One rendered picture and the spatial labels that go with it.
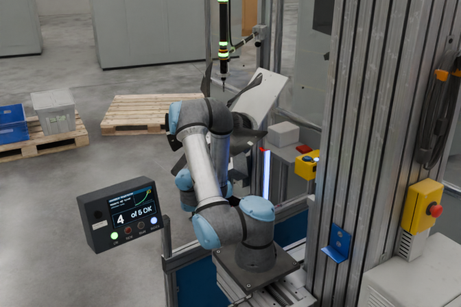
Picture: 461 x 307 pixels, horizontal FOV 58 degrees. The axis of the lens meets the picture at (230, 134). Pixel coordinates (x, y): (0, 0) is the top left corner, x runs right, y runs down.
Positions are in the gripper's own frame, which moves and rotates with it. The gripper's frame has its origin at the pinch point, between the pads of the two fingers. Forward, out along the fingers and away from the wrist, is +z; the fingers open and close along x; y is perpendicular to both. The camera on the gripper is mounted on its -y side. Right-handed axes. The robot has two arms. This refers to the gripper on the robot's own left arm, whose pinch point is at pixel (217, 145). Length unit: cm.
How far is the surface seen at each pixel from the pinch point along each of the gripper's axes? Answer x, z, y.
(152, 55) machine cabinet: 66, 485, 305
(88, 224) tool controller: -2, -69, 21
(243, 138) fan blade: 0.1, 8.8, -10.0
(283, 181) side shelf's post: 58, 70, -14
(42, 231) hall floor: 101, 39, 171
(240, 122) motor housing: 1.7, 33.1, -1.1
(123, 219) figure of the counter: 1, -61, 13
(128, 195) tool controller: -7, -57, 12
